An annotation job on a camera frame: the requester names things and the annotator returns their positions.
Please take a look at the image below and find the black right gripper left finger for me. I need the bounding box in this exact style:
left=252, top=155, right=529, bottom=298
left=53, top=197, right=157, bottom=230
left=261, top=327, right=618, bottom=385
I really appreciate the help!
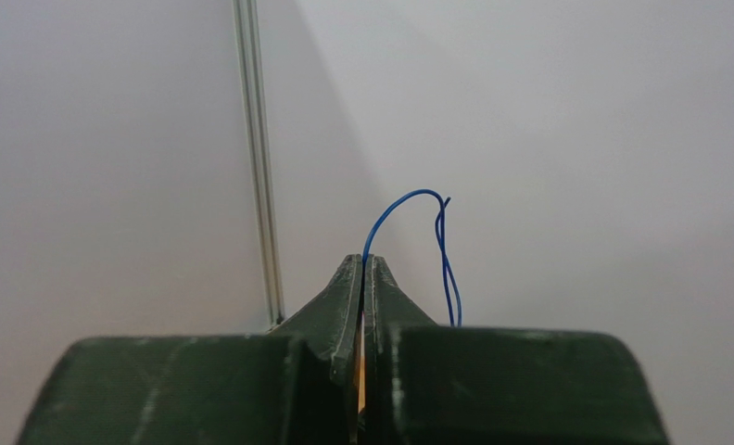
left=268, top=254, right=363, bottom=444

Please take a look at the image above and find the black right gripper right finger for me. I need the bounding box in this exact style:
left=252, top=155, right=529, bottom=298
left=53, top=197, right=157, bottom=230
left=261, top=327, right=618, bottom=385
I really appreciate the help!
left=362, top=255, right=436, bottom=444

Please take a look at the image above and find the blue cable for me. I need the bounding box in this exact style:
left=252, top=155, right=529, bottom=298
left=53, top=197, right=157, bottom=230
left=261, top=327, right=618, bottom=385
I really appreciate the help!
left=361, top=188, right=463, bottom=328

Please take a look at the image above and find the aluminium corner frame post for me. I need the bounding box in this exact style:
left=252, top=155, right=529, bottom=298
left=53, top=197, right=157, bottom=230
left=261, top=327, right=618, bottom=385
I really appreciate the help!
left=233, top=0, right=286, bottom=326

